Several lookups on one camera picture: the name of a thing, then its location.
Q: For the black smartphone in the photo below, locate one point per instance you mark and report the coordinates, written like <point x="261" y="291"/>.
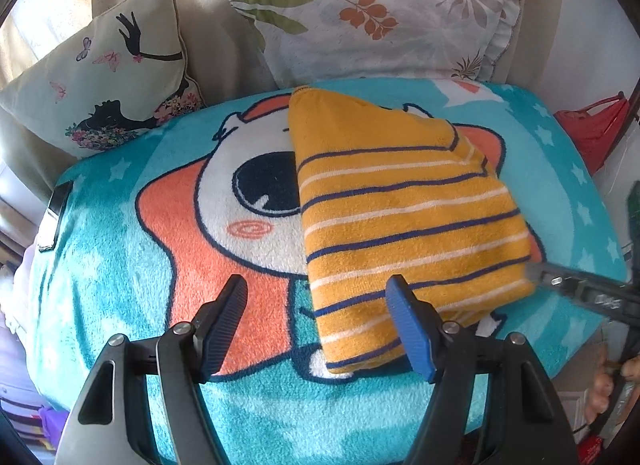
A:
<point x="52" y="217"/>

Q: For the teal cartoon print blanket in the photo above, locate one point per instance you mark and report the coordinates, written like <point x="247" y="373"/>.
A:
<point x="150" y="245"/>

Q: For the leaf print ruffled pillow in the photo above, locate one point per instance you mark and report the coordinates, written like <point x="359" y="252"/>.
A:
<point x="380" y="20"/>

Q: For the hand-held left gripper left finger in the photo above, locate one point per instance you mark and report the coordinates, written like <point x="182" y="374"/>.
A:
<point x="220" y="340"/>

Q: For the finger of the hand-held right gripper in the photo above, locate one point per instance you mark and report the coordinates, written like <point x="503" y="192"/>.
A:
<point x="555" y="277"/>

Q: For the purple plastic stool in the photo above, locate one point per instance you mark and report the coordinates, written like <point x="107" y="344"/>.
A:
<point x="52" y="425"/>

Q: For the red bag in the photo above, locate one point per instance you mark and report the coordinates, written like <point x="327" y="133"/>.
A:
<point x="590" y="130"/>

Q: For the person's right hand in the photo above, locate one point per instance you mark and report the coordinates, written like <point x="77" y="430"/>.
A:
<point x="601" y="385"/>

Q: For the girl and butterfly print pillow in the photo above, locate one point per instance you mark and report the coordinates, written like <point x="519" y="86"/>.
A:
<point x="100" y="80"/>

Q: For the yellow striped sweater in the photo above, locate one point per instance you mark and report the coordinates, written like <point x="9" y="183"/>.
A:
<point x="400" y="225"/>

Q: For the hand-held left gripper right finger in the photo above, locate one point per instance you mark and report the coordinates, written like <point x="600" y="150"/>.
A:
<point x="410" y="330"/>

